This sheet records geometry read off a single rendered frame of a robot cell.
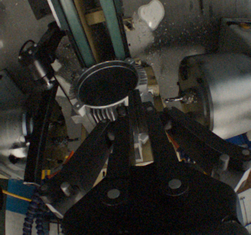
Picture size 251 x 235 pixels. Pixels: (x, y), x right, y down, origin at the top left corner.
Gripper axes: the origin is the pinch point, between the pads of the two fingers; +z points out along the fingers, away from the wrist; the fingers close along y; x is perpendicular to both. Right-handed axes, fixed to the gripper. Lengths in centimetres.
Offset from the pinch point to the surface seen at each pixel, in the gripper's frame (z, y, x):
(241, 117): 9.6, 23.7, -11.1
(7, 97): 31, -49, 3
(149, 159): 18.2, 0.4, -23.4
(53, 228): 231, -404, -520
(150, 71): 41.8, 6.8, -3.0
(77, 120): 15.8, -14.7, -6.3
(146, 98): 16.3, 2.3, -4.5
